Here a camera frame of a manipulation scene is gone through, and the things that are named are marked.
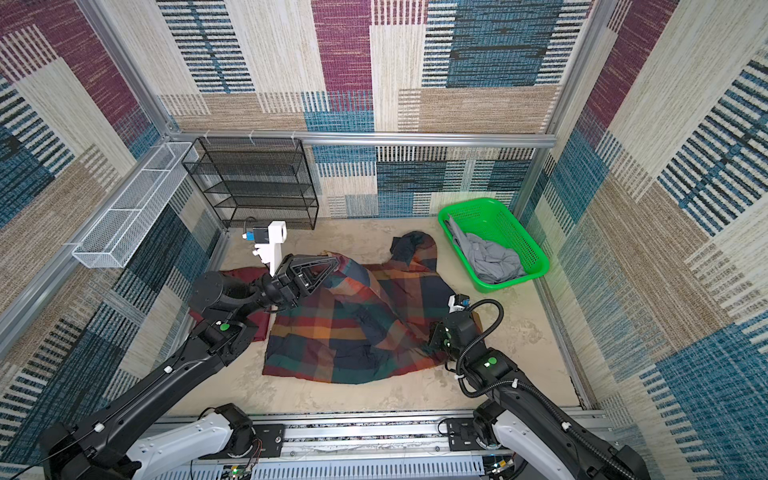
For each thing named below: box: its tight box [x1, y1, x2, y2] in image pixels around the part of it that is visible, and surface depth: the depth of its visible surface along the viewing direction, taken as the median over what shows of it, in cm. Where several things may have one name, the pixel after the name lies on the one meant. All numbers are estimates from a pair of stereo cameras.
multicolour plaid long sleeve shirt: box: [262, 232, 482, 385], surface depth 85 cm
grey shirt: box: [444, 216, 526, 284], surface depth 101 cm
